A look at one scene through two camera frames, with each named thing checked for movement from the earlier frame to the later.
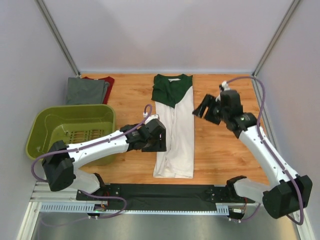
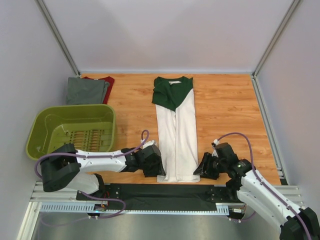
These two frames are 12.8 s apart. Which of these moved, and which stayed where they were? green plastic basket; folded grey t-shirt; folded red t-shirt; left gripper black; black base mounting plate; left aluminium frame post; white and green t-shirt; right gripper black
Moved: white and green t-shirt; left gripper black; right gripper black
Stayed: folded red t-shirt; green plastic basket; left aluminium frame post; folded grey t-shirt; black base mounting plate
